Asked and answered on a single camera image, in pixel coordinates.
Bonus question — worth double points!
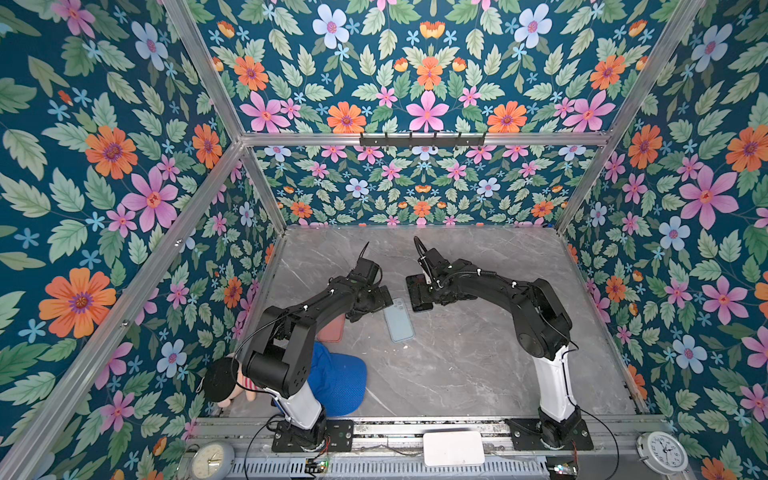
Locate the light blue phone case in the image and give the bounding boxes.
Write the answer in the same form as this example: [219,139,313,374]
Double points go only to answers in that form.
[383,298,414,343]

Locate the black phone case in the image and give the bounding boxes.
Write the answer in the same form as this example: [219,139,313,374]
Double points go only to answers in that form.
[406,274,433,312]

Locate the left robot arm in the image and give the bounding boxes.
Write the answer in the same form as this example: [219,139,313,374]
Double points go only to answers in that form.
[241,254,393,451]

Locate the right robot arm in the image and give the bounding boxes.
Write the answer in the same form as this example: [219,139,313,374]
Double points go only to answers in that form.
[406,237,583,450]

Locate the pink phone case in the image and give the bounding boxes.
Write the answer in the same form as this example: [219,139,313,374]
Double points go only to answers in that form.
[316,314,346,343]

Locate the blue cap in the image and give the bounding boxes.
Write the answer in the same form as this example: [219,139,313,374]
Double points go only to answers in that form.
[308,342,367,417]

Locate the white box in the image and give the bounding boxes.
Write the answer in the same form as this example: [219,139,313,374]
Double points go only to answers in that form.
[422,430,485,467]

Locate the plush doll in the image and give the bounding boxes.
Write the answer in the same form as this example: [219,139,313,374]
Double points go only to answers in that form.
[202,355,261,408]

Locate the left round clock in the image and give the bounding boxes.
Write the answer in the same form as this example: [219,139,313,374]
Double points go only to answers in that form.
[188,442,235,480]

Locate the round clock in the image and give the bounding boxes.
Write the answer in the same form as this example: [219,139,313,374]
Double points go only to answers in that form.
[636,431,689,476]
[188,442,235,480]

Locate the right round clock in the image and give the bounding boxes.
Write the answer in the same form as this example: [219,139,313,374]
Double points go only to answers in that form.
[636,431,689,476]

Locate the black hook rail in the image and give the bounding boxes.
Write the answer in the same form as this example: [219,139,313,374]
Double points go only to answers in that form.
[359,132,486,149]

